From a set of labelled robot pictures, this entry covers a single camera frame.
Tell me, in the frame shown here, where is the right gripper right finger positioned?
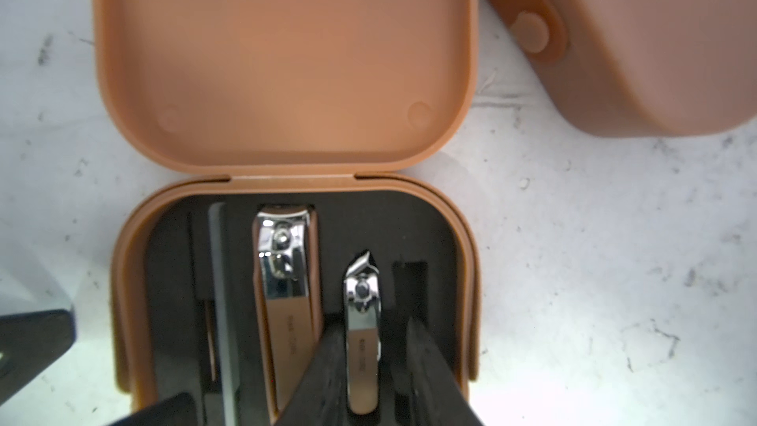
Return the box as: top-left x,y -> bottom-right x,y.
406,318 -> 483,426

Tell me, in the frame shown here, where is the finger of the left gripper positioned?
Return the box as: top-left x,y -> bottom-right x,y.
1,309 -> 76,404
112,392 -> 198,426

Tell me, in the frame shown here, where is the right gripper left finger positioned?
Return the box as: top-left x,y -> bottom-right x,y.
275,323 -> 346,426

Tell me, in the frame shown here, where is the small brown clipper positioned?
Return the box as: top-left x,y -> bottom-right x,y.
343,250 -> 382,415

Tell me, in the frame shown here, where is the large brown nail clipper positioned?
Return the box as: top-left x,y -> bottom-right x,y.
252,205 -> 323,422

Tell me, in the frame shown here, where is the grey nail file brown case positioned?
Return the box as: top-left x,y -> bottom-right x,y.
208,202 -> 240,425

